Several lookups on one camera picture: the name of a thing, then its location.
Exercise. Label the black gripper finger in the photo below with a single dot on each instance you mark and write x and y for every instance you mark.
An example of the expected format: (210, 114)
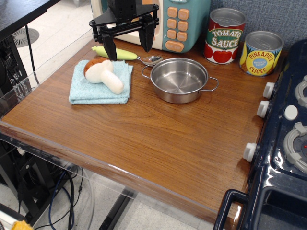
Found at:
(109, 45)
(146, 33)

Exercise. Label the plush mushroom toy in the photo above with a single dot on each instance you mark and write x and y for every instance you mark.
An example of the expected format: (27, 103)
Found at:
(101, 70)

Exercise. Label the green handled metal spoon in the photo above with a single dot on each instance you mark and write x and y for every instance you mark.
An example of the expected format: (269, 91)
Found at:
(127, 55)

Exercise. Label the toy microwave oven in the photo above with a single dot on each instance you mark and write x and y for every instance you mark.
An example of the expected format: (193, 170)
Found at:
(181, 22)

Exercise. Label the pineapple slices can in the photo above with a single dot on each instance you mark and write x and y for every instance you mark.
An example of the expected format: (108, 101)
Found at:
(261, 53)

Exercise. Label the white stove knob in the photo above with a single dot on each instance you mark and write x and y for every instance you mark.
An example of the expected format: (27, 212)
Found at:
(249, 151)
(262, 108)
(268, 90)

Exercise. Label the white stove knob upper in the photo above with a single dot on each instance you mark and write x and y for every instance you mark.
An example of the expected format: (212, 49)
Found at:
(268, 90)

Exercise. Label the white stove knob middle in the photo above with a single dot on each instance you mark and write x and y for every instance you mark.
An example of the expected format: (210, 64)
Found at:
(262, 108)

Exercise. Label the black desk at left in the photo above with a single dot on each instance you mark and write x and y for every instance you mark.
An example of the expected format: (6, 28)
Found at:
(15, 14)

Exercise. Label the light blue folded cloth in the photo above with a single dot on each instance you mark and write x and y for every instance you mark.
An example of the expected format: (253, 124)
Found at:
(84, 92)

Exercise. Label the small steel pot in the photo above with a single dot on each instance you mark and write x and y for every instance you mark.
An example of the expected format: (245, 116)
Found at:
(180, 80)

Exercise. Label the yellow object bottom corner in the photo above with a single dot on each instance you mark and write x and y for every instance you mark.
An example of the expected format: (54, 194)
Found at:
(21, 225)

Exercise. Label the tomato sauce can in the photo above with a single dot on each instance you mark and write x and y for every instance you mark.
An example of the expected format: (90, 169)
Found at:
(224, 34)

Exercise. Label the black table leg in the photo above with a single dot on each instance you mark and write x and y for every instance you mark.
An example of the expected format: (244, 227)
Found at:
(115, 213)

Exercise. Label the clear acrylic table guard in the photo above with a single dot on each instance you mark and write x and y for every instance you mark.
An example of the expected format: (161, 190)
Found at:
(167, 151)

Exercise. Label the white stove knob lower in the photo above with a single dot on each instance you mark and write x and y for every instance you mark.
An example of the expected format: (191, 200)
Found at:
(249, 151)

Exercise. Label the dark blue toy stove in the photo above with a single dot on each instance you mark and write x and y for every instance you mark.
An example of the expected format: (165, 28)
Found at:
(277, 183)

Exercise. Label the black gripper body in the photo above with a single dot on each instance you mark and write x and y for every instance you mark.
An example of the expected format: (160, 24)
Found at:
(126, 12)

